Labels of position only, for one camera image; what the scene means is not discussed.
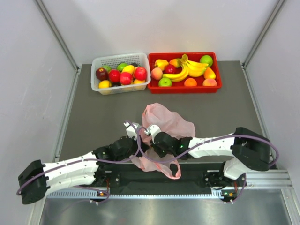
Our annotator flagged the yellow bell pepper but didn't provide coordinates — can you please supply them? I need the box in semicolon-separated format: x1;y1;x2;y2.
154;59;169;71

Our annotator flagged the red apple right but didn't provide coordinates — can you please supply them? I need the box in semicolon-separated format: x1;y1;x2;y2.
134;67;147;80

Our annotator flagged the yellow lemon top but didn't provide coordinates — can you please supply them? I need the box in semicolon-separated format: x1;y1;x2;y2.
122;65;135;75

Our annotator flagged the pink yellow peach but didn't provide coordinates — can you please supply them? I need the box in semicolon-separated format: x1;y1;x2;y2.
202;78;217;87

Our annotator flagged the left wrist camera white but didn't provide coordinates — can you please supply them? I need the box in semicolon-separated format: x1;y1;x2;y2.
123;121;140;140

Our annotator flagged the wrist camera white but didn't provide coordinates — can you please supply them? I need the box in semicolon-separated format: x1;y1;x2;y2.
143;124;161;144
123;121;140;140

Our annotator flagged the red apple left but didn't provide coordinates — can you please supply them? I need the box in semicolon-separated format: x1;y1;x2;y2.
108;69;120;83

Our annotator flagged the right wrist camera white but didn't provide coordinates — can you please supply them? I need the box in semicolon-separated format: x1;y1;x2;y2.
143;124;161;144

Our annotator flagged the yellow orange mango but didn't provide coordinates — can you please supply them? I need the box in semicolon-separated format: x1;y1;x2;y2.
203;67;216;79

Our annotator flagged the orange tangerine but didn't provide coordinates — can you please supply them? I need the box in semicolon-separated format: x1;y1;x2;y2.
184;78;197;87

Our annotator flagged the pink plastic bag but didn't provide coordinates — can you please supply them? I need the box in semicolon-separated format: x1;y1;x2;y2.
132;103;195;180

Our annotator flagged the small green fruit behind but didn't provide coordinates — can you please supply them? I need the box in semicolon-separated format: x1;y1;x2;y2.
102;65;111;73

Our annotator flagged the yellow lemon front right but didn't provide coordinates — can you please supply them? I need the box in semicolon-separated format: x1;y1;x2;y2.
133;79;146;85

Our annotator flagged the yellow lemon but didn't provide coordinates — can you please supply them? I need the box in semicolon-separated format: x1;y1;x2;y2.
133;79;146;85
122;65;135;75
98;80;112;89

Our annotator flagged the red pomegranate fruit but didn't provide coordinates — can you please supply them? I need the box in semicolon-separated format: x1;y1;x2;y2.
164;64;177;74

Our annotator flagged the dark red apple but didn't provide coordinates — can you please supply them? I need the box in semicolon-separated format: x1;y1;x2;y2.
95;67;108;81

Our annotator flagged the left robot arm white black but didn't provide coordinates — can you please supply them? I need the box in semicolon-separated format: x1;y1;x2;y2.
17;136;149;205

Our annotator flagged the yellow lemon front left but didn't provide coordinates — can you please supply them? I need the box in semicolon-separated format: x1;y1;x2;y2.
98;80;112;89

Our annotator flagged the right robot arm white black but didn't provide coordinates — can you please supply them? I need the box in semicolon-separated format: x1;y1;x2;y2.
147;125;270;180

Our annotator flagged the large green apple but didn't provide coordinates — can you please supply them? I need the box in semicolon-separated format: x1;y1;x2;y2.
199;55;213;67

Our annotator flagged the white perforated plastic basket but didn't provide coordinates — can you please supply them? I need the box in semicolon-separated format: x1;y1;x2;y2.
90;52;151;95

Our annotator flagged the peach with leaf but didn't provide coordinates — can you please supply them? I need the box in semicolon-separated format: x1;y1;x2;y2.
151;67;163;81

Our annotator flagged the red plastic tray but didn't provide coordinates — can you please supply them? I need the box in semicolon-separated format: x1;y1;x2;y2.
148;52;222;94

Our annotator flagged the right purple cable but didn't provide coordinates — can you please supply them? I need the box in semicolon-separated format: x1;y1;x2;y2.
138;126;280;204

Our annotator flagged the green lime in basket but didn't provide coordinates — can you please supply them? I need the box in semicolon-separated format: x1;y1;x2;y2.
117;62;128;72

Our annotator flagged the orange green mango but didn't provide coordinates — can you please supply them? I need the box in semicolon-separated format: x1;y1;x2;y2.
169;58;182;68

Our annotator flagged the small green apple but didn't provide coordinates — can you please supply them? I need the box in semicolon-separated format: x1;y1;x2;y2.
158;77;172;87

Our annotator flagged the red apple middle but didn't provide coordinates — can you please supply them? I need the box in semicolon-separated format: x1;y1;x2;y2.
120;72;133;85

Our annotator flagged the yellow banana bunch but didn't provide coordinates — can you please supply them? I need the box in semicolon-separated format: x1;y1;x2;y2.
163;54;208;82

